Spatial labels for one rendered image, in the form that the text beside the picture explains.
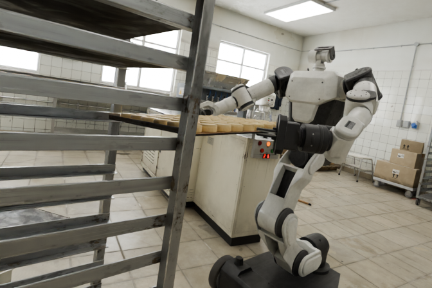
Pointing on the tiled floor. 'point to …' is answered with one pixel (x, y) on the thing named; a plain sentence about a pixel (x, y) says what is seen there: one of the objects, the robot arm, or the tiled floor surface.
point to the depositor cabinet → (157, 161)
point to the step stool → (359, 165)
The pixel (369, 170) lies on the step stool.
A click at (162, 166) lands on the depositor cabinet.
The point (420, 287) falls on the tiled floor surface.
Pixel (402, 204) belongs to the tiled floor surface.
